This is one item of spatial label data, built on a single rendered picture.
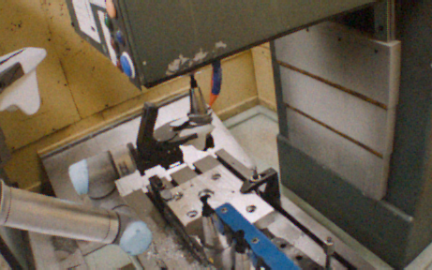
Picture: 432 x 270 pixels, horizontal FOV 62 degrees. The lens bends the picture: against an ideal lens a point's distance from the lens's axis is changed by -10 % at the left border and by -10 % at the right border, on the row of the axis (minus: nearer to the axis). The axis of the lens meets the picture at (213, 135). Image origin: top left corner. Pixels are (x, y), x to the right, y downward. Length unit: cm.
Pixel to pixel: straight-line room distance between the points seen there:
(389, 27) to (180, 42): 61
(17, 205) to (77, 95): 122
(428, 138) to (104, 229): 83
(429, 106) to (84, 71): 146
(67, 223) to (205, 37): 46
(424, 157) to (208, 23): 77
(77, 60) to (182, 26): 139
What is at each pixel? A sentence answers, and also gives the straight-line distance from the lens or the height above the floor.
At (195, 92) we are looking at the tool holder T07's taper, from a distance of 92.
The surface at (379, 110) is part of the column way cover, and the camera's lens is 110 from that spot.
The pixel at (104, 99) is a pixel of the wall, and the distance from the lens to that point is 196.
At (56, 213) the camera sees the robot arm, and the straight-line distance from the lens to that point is 79.
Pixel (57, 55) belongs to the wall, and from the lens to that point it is 185.
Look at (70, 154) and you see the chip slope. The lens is 198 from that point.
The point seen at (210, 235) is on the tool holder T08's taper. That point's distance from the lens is 73.
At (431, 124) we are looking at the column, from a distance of 107.
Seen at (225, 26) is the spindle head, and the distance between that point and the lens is 55.
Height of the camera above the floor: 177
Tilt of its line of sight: 32 degrees down
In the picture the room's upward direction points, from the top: 12 degrees counter-clockwise
